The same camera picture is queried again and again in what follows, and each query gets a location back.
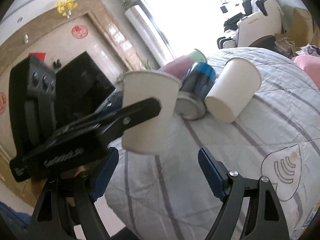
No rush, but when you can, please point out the white paper cup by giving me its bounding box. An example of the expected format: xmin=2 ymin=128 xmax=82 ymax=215
xmin=204 ymin=57 xmax=262 ymax=123
xmin=121 ymin=70 xmax=181 ymax=155

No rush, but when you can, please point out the black television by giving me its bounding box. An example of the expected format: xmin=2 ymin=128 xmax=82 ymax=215
xmin=54 ymin=51 xmax=116 ymax=128

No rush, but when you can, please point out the pink green cylindrical canister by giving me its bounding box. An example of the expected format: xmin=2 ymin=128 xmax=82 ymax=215
xmin=159 ymin=49 xmax=207 ymax=80

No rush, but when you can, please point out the blue black metal can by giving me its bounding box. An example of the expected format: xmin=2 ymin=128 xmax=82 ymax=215
xmin=175 ymin=62 xmax=216 ymax=120

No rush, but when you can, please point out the striped white quilt tablecloth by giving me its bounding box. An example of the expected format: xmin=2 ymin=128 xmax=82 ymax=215
xmin=105 ymin=48 xmax=319 ymax=239

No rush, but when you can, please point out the white standing air conditioner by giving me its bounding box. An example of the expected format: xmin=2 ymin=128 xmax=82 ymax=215
xmin=125 ymin=5 xmax=174 ymax=67

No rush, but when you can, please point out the yellow flower decoration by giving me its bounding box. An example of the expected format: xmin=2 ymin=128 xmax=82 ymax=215
xmin=56 ymin=0 xmax=78 ymax=18

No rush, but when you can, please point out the pink towel on armrest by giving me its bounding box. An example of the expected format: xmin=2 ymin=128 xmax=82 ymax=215
xmin=293 ymin=55 xmax=320 ymax=88

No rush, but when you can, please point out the white massage chair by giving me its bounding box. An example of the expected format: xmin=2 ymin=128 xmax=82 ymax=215
xmin=217 ymin=0 xmax=284 ymax=49

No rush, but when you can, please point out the purple white pillow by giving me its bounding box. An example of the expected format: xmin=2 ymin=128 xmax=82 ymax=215
xmin=296 ymin=44 xmax=320 ymax=57

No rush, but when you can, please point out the black camera box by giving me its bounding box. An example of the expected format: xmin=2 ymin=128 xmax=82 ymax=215
xmin=9 ymin=55 xmax=56 ymax=155

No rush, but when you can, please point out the red round wall sticker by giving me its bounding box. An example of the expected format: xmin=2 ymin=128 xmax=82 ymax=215
xmin=71 ymin=24 xmax=88 ymax=39

